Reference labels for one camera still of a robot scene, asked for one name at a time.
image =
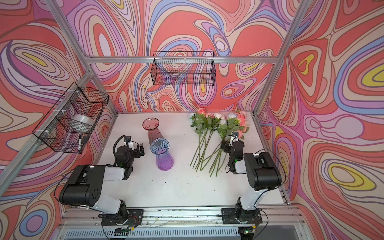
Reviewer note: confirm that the wire basket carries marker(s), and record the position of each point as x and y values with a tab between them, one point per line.
183	68
61	134

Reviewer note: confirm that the back wire basket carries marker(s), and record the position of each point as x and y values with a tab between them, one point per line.
183	68

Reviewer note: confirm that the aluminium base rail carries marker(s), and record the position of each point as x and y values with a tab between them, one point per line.
272	222

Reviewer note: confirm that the silver tape roll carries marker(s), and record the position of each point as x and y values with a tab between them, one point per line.
83	119

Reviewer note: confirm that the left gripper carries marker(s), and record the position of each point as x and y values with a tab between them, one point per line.
139	150

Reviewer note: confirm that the black marker pen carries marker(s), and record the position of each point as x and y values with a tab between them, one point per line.
80	144

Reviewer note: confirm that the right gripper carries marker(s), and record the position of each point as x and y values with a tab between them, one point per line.
227	147

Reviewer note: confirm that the left wire basket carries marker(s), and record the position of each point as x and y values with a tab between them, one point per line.
61	134

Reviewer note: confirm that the red grey glass vase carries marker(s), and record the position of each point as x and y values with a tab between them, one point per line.
151	125

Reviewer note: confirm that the bunch of artificial flowers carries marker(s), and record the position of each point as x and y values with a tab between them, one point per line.
212	129

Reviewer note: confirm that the blue purple glass vase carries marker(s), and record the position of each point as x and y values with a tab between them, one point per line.
160	148

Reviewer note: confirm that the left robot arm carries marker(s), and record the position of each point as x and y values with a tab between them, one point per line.
84	188

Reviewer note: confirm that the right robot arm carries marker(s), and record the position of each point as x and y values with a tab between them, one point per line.
263	176

